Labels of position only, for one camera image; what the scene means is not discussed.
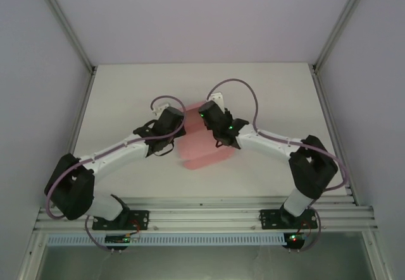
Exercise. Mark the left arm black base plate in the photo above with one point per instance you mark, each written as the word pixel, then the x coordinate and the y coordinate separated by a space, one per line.
pixel 140 220

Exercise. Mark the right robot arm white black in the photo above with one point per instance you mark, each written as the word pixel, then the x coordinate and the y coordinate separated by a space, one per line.
pixel 269 142

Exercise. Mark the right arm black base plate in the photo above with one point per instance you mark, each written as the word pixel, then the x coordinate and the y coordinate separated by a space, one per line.
pixel 269 218

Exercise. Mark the aluminium frame post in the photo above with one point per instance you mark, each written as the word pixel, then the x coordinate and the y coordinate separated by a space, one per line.
pixel 63 24
pixel 340 24

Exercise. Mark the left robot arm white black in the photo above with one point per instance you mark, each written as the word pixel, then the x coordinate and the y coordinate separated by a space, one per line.
pixel 110 156

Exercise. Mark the aluminium frame leg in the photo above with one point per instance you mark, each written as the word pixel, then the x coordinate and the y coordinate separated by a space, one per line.
pixel 30 258
pixel 376 258

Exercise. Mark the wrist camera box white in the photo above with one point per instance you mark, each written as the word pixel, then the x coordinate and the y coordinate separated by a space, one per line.
pixel 159 108
pixel 217 98

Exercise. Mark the aluminium table side rail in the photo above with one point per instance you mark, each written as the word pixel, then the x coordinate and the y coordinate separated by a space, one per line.
pixel 83 109
pixel 324 109

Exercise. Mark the aluminium mounting rail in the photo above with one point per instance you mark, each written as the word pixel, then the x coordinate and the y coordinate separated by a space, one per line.
pixel 202 216

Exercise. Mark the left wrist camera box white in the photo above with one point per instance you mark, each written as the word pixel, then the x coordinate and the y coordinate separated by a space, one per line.
pixel 159 108

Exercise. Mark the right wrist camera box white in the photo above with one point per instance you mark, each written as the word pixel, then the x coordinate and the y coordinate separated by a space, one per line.
pixel 217 98

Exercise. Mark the pink paper box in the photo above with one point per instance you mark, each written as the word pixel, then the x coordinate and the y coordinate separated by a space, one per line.
pixel 202 156

